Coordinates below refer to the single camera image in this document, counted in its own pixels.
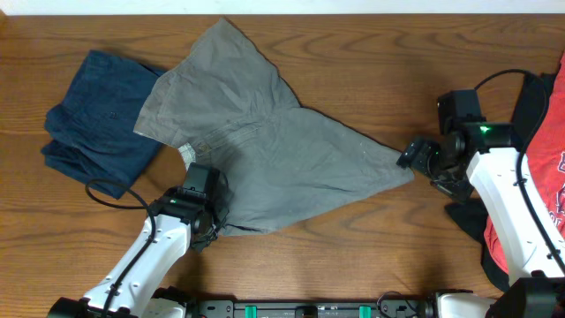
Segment grey cargo shorts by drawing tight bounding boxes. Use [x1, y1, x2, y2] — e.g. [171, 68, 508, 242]
[134, 20, 414, 236]

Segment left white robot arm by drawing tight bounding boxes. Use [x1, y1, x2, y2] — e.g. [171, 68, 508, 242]
[47, 186, 229, 318]

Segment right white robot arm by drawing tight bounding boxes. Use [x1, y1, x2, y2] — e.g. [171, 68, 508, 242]
[396, 122, 564, 317]

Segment black garment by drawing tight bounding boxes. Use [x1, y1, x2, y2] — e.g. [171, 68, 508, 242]
[467, 89, 564, 284]

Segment red printed t-shirt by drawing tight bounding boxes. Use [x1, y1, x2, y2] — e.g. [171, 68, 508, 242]
[483, 52, 565, 275]

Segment folded dark blue garment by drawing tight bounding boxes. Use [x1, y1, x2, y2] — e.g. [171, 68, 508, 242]
[41, 50, 165, 187]

